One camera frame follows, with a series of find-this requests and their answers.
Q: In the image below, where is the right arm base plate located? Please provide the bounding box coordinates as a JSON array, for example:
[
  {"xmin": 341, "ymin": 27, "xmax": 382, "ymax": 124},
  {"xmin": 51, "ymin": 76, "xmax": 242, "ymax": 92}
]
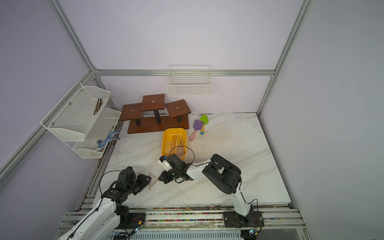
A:
[{"xmin": 223, "ymin": 211, "xmax": 265, "ymax": 228}]

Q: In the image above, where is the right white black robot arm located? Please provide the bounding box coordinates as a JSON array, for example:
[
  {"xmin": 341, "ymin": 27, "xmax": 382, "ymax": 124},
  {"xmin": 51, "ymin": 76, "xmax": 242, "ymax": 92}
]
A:
[{"xmin": 158, "ymin": 154, "xmax": 260, "ymax": 228}]

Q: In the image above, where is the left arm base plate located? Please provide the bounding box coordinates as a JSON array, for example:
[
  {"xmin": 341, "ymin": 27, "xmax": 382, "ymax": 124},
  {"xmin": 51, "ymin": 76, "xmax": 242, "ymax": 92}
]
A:
[{"xmin": 102, "ymin": 213, "xmax": 146, "ymax": 230}]

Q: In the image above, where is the white mesh two-tier shelf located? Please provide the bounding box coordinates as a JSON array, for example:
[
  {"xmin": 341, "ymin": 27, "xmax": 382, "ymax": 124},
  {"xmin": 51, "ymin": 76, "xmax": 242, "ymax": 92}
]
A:
[{"xmin": 41, "ymin": 82, "xmax": 121, "ymax": 159}]

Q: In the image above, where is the white wire wall basket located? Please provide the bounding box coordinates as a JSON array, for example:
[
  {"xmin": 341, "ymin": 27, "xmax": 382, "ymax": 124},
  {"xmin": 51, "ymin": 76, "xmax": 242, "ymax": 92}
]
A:
[{"xmin": 167, "ymin": 65, "xmax": 212, "ymax": 97}]

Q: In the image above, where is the green yellow toy shovel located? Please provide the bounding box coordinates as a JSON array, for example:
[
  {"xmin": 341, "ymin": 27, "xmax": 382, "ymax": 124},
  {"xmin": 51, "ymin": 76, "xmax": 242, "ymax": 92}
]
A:
[{"xmin": 200, "ymin": 115, "xmax": 209, "ymax": 135}]

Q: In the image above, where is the brown wooden stepped stand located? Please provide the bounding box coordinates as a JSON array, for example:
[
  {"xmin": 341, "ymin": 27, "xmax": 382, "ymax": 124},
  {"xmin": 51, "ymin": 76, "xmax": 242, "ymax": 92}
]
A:
[{"xmin": 120, "ymin": 94, "xmax": 191, "ymax": 134}]

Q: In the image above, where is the brass screws bundle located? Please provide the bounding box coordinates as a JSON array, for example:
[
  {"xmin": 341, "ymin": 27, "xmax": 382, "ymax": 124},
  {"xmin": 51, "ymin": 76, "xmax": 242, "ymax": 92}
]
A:
[{"xmin": 94, "ymin": 99, "xmax": 103, "ymax": 115}]

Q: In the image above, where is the pink triangle ruler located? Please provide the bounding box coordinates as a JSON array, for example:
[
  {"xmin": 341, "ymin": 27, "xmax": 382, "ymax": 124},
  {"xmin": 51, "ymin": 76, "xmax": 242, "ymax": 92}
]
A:
[
  {"xmin": 149, "ymin": 172, "xmax": 158, "ymax": 190},
  {"xmin": 175, "ymin": 146, "xmax": 186, "ymax": 158}
]

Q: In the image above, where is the pink long straight ruler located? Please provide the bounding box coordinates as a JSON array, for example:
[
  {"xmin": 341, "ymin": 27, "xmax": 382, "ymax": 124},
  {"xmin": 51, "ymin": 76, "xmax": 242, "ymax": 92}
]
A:
[{"xmin": 170, "ymin": 135, "xmax": 178, "ymax": 151}]

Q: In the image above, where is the purple pink toy shovel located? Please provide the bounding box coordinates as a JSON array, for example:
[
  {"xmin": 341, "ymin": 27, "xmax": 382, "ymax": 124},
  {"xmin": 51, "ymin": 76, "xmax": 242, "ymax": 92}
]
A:
[{"xmin": 190, "ymin": 120, "xmax": 204, "ymax": 141}]

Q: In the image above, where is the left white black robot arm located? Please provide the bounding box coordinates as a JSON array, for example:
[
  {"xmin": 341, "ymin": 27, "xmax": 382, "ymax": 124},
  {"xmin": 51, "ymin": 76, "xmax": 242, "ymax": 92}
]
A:
[{"xmin": 59, "ymin": 167, "xmax": 151, "ymax": 240}]

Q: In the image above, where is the yellow plastic storage box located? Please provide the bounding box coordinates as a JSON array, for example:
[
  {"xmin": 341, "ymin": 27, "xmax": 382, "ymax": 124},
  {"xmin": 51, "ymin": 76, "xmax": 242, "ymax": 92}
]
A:
[{"xmin": 161, "ymin": 128, "xmax": 187, "ymax": 160}]

